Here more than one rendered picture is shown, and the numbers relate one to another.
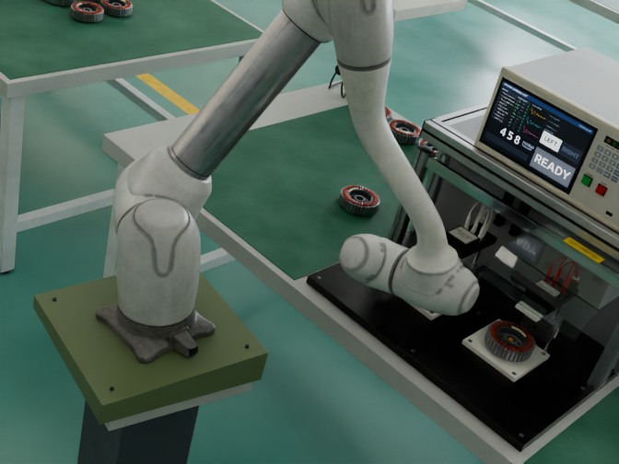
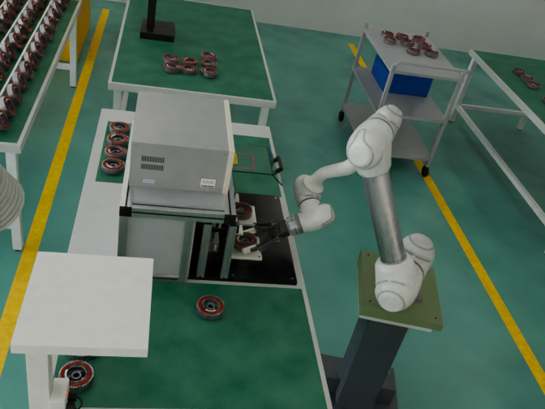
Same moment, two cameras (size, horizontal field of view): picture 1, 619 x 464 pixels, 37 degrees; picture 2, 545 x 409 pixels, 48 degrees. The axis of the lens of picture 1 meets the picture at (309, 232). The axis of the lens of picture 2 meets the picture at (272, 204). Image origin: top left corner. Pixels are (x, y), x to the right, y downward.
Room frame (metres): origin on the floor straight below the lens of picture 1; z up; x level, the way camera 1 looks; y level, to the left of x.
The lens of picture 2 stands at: (3.47, 1.10, 2.51)
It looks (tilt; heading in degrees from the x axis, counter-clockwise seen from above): 35 degrees down; 219
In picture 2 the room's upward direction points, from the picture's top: 13 degrees clockwise
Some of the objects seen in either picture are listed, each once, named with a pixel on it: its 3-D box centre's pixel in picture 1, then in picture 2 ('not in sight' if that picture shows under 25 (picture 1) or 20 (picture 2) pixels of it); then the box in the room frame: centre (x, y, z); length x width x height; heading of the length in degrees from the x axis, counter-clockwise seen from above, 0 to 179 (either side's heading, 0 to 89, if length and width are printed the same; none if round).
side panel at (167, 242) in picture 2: not in sight; (153, 248); (2.33, -0.39, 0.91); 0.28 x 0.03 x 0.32; 144
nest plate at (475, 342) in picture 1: (506, 349); (240, 214); (1.74, -0.51, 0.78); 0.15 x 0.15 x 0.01; 54
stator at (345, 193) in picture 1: (358, 200); (210, 307); (2.24, -0.11, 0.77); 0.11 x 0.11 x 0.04
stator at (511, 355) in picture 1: (509, 341); (241, 210); (1.74, -0.51, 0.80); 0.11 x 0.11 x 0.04
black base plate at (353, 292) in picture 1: (466, 322); (238, 233); (1.82, -0.42, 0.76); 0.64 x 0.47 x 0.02; 54
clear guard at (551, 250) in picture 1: (569, 272); (246, 163); (1.71, -0.56, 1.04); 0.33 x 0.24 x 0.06; 144
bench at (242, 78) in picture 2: not in sight; (188, 83); (0.56, -2.44, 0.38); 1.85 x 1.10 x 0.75; 54
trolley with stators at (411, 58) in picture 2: not in sight; (396, 96); (-0.82, -1.36, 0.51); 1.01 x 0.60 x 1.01; 54
